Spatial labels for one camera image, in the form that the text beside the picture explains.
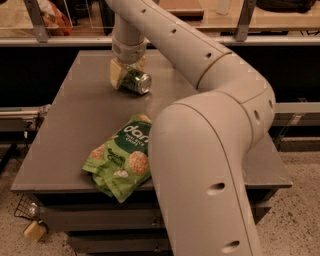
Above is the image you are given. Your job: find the grey drawer cabinet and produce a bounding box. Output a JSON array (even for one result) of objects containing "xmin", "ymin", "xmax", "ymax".
[{"xmin": 12, "ymin": 51, "xmax": 292, "ymax": 256}]

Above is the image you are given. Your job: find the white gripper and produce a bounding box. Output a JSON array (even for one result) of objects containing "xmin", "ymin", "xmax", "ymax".
[{"xmin": 110, "ymin": 37, "xmax": 146, "ymax": 90}]

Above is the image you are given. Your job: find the green soda can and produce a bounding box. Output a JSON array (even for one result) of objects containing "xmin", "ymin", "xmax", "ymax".
[{"xmin": 120, "ymin": 66, "xmax": 152, "ymax": 95}]

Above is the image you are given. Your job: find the metal shelf rail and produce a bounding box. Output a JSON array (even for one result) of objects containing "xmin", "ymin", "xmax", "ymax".
[{"xmin": 0, "ymin": 35, "xmax": 320, "ymax": 47}]

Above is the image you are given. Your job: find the orange plastic bag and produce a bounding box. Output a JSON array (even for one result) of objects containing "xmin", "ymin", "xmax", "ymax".
[{"xmin": 37, "ymin": 0, "xmax": 72, "ymax": 36}]

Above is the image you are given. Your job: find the green rice chips bag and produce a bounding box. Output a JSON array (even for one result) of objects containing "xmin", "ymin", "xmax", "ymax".
[{"xmin": 82, "ymin": 114, "xmax": 152, "ymax": 203}]

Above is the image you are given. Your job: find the black wire basket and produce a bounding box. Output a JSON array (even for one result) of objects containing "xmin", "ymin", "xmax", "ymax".
[{"xmin": 14, "ymin": 195, "xmax": 38, "ymax": 221}]

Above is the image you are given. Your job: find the cream foam block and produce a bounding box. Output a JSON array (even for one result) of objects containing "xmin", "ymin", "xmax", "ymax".
[{"xmin": 23, "ymin": 221, "xmax": 47, "ymax": 242}]

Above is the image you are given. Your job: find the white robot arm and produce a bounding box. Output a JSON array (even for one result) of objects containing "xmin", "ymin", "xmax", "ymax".
[{"xmin": 106, "ymin": 0, "xmax": 275, "ymax": 256}]

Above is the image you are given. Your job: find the wooden board on shelf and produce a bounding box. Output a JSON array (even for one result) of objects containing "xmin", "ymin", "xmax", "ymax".
[{"xmin": 159, "ymin": 0, "xmax": 204, "ymax": 17}]

